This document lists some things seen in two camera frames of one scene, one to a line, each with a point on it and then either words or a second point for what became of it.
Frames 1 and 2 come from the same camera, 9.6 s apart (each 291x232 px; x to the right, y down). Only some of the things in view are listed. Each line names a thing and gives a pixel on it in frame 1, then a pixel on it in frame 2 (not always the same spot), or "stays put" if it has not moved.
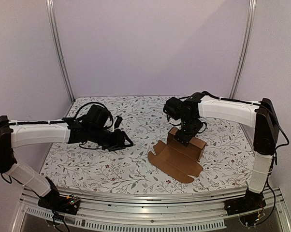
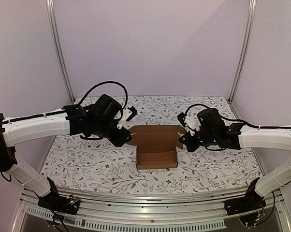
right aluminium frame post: [245, 47] stays put
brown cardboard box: [176, 160] -> [156, 145]
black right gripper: [183, 139] -> [188, 142]
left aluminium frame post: [58, 46] stays put
